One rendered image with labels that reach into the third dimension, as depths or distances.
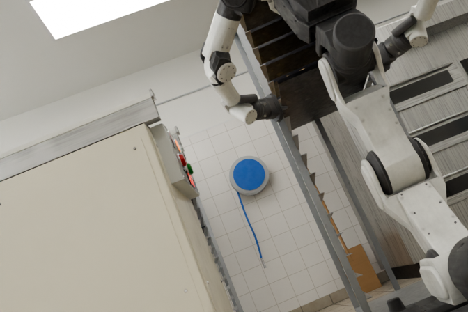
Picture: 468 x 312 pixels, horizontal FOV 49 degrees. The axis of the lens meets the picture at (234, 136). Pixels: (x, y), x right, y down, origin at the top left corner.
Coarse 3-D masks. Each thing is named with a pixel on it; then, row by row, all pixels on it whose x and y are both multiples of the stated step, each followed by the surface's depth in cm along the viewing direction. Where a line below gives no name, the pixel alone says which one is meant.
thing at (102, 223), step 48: (96, 144) 109; (144, 144) 108; (0, 192) 108; (48, 192) 107; (96, 192) 106; (144, 192) 105; (0, 240) 105; (48, 240) 104; (96, 240) 103; (144, 240) 103; (192, 240) 107; (0, 288) 102; (48, 288) 102; (96, 288) 101; (144, 288) 100; (192, 288) 99
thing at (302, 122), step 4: (328, 108) 272; (332, 108) 275; (336, 108) 278; (320, 112) 274; (324, 112) 276; (328, 112) 280; (332, 112) 283; (308, 116) 272; (312, 116) 275; (316, 116) 278; (320, 116) 282; (300, 120) 273; (304, 120) 277; (308, 120) 280; (312, 120) 283; (292, 124) 274; (296, 124) 277; (300, 124) 280; (304, 124) 284; (292, 128) 282
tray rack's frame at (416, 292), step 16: (240, 48) 300; (256, 80) 294; (320, 128) 284; (288, 160) 280; (336, 160) 278; (304, 192) 275; (352, 192) 273; (320, 224) 270; (368, 224) 268; (336, 256) 265; (384, 256) 263; (400, 288) 259; (416, 288) 235; (352, 304) 258; (368, 304) 250; (384, 304) 227; (416, 304) 198
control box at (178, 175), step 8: (152, 128) 114; (160, 128) 114; (160, 136) 113; (168, 136) 114; (160, 144) 113; (168, 144) 113; (176, 144) 123; (160, 152) 112; (168, 152) 112; (176, 152) 117; (168, 160) 112; (176, 160) 112; (168, 168) 111; (176, 168) 111; (184, 168) 118; (176, 176) 111; (184, 176) 111; (192, 176) 133; (176, 184) 112; (184, 184) 115; (192, 184) 121; (184, 192) 123; (192, 192) 126
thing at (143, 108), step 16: (144, 96) 112; (112, 112) 111; (128, 112) 111; (144, 112) 111; (64, 128) 111; (80, 128) 111; (96, 128) 111; (112, 128) 111; (32, 144) 111; (48, 144) 111; (64, 144) 110; (80, 144) 110; (0, 160) 111; (16, 160) 110; (32, 160) 110; (0, 176) 110
